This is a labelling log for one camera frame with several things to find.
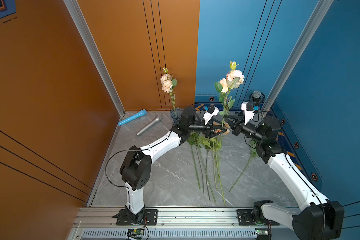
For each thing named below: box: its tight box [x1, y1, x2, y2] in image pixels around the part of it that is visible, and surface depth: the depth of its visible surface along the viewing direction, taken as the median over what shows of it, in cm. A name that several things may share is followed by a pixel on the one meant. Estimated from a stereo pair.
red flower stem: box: [204, 142, 211, 202], surface depth 91 cm
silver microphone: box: [136, 114, 163, 136], surface depth 113 cm
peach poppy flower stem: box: [216, 136, 226, 206], surface depth 91 cm
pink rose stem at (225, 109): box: [222, 88, 232, 127], surface depth 69 cm
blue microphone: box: [118, 109, 148, 126], surface depth 118 cm
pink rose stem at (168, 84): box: [160, 67, 178, 118], surface depth 87 cm
